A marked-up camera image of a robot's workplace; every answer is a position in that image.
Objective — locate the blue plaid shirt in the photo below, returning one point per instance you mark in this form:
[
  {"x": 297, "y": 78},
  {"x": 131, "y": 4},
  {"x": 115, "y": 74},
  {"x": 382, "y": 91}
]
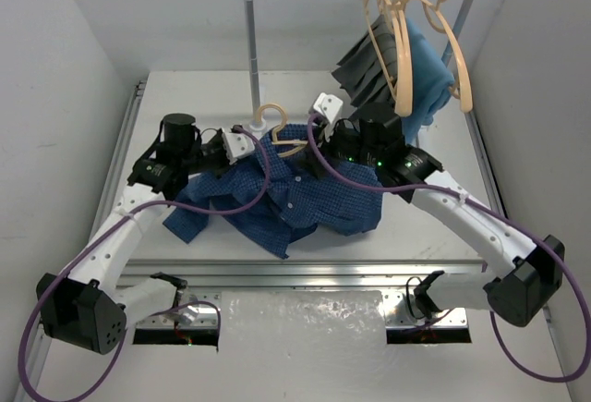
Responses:
[{"x": 275, "y": 201}]

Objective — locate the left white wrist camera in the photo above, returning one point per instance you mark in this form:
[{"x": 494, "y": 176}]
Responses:
[{"x": 236, "y": 145}]

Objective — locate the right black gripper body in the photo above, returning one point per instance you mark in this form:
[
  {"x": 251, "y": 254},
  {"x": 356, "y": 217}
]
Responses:
[{"x": 344, "y": 144}]

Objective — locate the beige hanger with blue garment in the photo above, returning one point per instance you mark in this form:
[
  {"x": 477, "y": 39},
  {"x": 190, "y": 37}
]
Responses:
[{"x": 402, "y": 89}]

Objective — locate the beige hanger with grey garment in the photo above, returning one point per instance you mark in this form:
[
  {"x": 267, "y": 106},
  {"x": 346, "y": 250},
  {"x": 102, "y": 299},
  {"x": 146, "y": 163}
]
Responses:
[{"x": 372, "y": 9}]

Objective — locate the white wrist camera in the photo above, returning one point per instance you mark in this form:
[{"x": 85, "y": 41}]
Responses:
[
  {"x": 328, "y": 106},
  {"x": 236, "y": 145}
]

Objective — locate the grey hanging garment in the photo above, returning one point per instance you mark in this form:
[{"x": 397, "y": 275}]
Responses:
[{"x": 360, "y": 73}]

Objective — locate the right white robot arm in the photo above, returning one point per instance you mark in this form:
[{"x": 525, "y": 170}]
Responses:
[{"x": 521, "y": 276}]

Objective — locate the beige plastic hanger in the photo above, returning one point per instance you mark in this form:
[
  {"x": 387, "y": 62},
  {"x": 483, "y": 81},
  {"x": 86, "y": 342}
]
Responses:
[{"x": 296, "y": 146}]

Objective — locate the empty beige hanger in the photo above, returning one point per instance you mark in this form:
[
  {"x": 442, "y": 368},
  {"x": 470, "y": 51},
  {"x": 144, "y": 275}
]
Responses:
[{"x": 462, "y": 88}]

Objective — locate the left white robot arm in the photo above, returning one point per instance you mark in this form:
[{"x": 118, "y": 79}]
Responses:
[{"x": 82, "y": 305}]

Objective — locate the light blue hanging garment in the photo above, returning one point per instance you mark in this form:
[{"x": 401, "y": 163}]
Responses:
[{"x": 432, "y": 81}]

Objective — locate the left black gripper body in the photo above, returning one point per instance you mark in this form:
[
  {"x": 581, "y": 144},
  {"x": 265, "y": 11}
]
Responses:
[{"x": 214, "y": 149}]

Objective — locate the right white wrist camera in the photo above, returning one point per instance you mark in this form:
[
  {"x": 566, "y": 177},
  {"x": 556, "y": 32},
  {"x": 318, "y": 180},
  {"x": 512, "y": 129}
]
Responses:
[{"x": 328, "y": 106}]

